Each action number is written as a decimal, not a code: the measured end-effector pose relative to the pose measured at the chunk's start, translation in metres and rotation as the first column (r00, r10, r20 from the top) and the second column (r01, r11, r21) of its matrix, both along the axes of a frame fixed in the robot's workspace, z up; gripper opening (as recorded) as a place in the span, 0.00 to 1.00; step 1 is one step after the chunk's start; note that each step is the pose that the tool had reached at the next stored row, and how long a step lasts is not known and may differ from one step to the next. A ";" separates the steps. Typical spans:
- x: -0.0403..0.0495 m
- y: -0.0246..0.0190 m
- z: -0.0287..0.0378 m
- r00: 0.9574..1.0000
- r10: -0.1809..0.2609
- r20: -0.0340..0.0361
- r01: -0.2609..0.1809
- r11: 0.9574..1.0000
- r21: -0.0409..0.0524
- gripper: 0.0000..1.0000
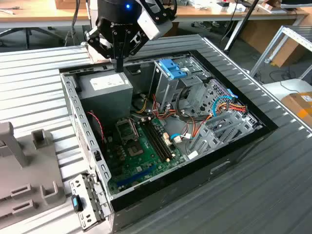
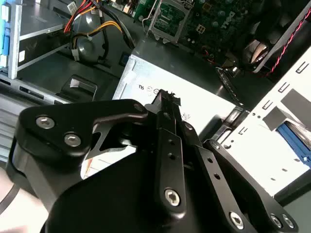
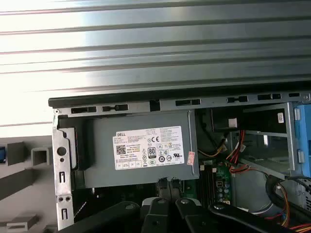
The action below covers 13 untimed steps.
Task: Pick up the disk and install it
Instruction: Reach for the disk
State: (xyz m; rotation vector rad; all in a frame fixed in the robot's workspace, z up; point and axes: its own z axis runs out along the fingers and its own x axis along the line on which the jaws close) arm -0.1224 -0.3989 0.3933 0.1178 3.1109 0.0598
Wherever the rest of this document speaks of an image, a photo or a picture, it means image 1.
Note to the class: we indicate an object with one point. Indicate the perforated metal drive cage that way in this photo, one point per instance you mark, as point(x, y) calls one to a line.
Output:
point(207, 97)

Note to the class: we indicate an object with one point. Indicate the blue expansion slot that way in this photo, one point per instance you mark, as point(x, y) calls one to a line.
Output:
point(136, 176)

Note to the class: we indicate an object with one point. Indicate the aluminium profile frame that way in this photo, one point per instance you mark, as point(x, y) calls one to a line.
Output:
point(266, 53)

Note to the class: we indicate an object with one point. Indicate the green motherboard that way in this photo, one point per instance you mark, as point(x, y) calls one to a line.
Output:
point(146, 161)

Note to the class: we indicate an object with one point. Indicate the grey parts rack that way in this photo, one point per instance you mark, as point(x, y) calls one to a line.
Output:
point(29, 175)

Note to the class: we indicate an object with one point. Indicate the grey metal disk bay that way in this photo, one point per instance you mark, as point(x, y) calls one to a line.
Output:
point(212, 140)

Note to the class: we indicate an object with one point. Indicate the long wooden desk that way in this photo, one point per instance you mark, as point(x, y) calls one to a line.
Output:
point(44, 14)

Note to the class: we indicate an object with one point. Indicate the white paper pile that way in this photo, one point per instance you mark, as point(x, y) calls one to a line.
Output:
point(202, 5)

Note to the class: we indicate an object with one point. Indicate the small brown cardboard box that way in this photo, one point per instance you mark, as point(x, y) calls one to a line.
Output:
point(70, 3)

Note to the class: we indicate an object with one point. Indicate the black stand pole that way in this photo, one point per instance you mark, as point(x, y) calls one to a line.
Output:
point(249, 12)

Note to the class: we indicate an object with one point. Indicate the small blue bay tab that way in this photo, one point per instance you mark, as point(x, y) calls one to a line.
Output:
point(231, 92)

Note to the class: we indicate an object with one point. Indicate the blue plastic drive latch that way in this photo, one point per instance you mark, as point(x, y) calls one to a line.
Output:
point(170, 69)

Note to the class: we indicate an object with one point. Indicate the square brown base plate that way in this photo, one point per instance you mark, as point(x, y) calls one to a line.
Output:
point(96, 58)

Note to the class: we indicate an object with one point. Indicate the black office chair base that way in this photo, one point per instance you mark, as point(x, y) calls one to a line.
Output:
point(28, 36)

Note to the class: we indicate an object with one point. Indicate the black RAM slot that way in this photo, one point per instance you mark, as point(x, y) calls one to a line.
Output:
point(159, 138)
point(154, 141)
point(162, 137)

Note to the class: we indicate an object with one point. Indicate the CPU socket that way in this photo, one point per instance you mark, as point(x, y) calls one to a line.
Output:
point(135, 149)

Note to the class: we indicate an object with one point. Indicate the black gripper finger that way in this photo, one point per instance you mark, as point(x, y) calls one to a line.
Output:
point(142, 42)
point(91, 37)

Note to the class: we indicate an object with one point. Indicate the grey power supply box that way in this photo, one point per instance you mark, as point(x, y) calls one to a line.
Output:
point(104, 97)

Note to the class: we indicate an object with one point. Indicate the silver slot bracket cover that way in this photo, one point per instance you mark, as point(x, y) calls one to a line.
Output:
point(79, 185)

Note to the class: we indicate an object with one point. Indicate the grey metal drive cage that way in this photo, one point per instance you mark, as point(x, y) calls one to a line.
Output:
point(168, 90)

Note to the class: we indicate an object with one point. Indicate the white label tag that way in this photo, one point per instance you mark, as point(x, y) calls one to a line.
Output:
point(193, 155)

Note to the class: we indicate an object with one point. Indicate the labelled cardboard box orange stripe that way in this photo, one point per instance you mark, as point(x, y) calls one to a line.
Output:
point(297, 104)

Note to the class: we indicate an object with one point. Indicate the black monitor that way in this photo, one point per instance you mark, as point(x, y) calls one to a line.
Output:
point(291, 3)

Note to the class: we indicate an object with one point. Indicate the white table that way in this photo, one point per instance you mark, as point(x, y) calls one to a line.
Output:
point(275, 90)

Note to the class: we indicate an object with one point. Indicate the white box red top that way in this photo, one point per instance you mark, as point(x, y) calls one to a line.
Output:
point(223, 8)

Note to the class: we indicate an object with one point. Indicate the open black PC case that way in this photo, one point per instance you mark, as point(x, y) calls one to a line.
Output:
point(195, 175)

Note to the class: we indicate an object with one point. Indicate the thin metal locking lever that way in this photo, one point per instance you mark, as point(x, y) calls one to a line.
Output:
point(134, 129)

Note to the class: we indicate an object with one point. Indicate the blue black bracket latch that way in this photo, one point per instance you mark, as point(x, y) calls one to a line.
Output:
point(76, 202)

